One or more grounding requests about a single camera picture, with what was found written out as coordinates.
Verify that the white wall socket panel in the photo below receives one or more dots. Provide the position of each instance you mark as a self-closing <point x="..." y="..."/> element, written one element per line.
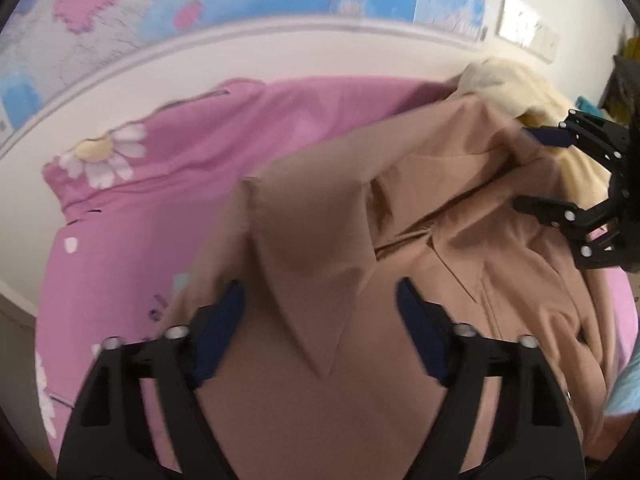
<point x="523" y="26"/>

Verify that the cream yellow garment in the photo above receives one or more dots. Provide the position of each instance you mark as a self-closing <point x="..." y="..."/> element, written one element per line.
<point x="527" y="97"/>

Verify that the pink daisy bed sheet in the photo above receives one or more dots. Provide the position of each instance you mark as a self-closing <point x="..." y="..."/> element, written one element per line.
<point x="131" y="240"/>

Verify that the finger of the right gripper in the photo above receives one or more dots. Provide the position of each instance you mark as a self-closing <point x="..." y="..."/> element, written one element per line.
<point x="595" y="136"/>
<point x="598" y="237"/>

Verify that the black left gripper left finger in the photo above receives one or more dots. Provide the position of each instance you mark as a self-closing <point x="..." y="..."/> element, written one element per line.
<point x="137" y="415"/>

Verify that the colourful wall map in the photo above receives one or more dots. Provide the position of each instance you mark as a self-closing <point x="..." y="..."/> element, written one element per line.
<point x="48" y="45"/>

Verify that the turquoise patterned cloth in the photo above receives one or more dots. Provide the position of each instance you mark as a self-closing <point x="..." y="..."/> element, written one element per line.
<point x="585" y="106"/>

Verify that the black bag in background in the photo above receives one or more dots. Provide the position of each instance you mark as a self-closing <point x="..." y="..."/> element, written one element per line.
<point x="621" y="96"/>

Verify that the tan brown coat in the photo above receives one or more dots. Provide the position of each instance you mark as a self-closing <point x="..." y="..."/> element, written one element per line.
<point x="321" y="379"/>

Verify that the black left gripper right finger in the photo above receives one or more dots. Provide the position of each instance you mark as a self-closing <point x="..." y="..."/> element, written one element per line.
<point x="533" y="434"/>

